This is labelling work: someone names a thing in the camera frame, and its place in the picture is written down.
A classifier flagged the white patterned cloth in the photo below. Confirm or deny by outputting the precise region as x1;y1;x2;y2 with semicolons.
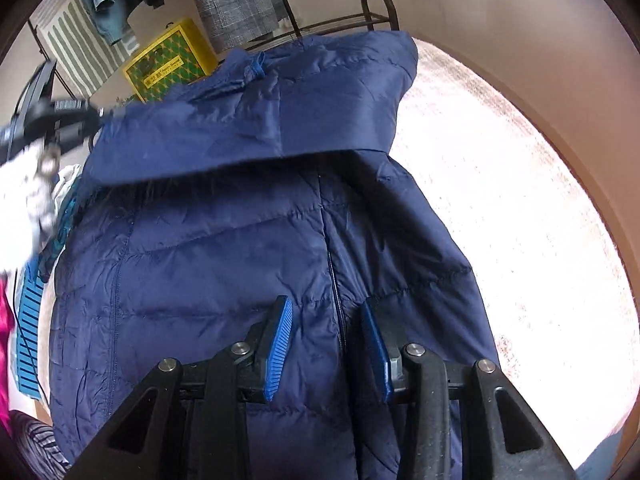
0;142;83;273

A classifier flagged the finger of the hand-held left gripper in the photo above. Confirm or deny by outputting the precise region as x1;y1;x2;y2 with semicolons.
47;99;121;153

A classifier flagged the white fluffy blanket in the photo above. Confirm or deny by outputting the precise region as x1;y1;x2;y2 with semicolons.
385;37;627;466

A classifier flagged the black metal clothes rack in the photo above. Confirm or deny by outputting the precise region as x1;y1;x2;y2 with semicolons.
260;0;401;43

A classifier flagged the yellow patterned box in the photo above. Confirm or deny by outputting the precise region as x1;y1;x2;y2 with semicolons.
123;18;219;105

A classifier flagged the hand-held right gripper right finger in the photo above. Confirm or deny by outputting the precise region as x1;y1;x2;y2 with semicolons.
361;300;578;480

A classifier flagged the magenta cloth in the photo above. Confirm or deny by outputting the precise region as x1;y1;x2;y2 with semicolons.
0;272;13;433

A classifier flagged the dark striped cloth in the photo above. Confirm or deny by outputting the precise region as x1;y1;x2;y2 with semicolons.
10;410;73;473

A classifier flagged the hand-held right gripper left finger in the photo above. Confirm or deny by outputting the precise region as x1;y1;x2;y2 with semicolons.
64;295;294;480

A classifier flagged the green striped white cloth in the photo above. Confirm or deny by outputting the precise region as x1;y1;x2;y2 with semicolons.
36;0;141;101

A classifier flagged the navy blue puffer jacket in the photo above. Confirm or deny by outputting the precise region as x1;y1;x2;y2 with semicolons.
48;30;502;480

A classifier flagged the blue striped garment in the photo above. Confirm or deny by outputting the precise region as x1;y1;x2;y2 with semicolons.
15;255;48;401

